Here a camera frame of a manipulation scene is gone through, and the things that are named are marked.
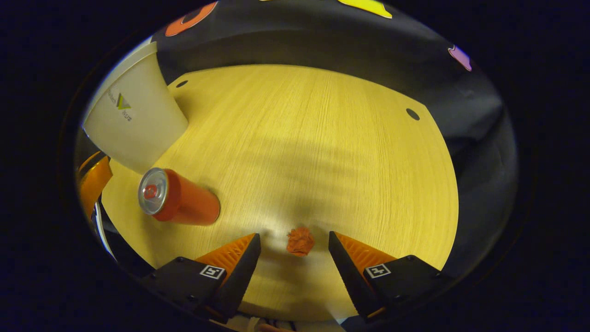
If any black backdrop cloth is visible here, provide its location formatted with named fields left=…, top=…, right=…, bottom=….
left=152, top=0, right=518, bottom=277

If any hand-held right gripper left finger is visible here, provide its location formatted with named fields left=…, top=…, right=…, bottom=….
left=141, top=233, right=261, bottom=323

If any orange pop can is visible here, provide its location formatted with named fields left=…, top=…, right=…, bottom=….
left=138, top=167, right=221, bottom=226

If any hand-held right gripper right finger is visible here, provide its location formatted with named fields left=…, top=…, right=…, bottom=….
left=328, top=231, right=454, bottom=321

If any orange paper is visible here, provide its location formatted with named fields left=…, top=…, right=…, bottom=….
left=286, top=226, right=316, bottom=257

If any white desktop garbage bin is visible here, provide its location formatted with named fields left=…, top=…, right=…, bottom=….
left=83, top=41, right=189, bottom=175

